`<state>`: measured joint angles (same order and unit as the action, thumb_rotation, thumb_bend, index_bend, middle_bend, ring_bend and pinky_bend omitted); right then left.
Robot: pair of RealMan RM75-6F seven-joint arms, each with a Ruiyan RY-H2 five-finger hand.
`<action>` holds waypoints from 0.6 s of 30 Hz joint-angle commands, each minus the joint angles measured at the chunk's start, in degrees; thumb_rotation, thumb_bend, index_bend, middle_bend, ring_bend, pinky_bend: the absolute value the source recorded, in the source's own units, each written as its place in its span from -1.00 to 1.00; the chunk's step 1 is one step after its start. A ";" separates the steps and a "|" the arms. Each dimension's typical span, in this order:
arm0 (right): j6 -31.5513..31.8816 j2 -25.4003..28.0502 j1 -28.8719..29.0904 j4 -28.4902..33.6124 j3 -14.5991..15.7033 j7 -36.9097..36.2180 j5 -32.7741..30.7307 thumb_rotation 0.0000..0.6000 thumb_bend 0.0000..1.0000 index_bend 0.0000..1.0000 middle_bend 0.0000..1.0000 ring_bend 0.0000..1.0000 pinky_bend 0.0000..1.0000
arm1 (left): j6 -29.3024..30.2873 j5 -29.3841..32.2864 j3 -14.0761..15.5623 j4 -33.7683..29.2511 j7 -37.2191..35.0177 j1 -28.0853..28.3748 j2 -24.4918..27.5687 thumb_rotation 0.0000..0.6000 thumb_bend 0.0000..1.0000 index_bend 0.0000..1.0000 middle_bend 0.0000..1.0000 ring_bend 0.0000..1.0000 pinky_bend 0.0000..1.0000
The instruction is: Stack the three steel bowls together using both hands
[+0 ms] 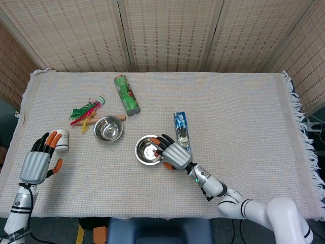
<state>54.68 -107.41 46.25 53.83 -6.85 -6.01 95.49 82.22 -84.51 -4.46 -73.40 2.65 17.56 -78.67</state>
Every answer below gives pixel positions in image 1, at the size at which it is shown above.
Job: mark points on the orange block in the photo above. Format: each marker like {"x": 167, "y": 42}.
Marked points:
{"x": 99, "y": 235}

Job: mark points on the blue cookie package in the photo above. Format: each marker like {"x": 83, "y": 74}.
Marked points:
{"x": 180, "y": 124}

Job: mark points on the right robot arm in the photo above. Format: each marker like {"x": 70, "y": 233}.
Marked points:
{"x": 279, "y": 216}

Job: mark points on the wooden rolling stick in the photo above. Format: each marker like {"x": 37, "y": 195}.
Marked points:
{"x": 123, "y": 117}

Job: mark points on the beige woven tablecloth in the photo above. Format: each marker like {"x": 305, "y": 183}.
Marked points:
{"x": 215, "y": 101}

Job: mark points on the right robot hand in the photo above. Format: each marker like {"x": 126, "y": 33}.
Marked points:
{"x": 176, "y": 155}

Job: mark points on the white paper cup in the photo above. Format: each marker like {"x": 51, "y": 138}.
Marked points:
{"x": 63, "y": 142}

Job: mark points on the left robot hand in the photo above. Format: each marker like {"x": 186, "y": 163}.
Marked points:
{"x": 34, "y": 166}

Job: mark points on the green chips can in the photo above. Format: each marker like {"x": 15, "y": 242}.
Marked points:
{"x": 127, "y": 96}

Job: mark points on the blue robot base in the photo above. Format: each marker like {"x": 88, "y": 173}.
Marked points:
{"x": 160, "y": 231}

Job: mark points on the woven bamboo screen panel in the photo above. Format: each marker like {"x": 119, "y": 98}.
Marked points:
{"x": 170, "y": 35}
{"x": 309, "y": 56}
{"x": 12, "y": 68}
{"x": 71, "y": 35}
{"x": 254, "y": 35}

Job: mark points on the colourful feather shuttlecock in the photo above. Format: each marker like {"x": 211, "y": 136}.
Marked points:
{"x": 83, "y": 111}

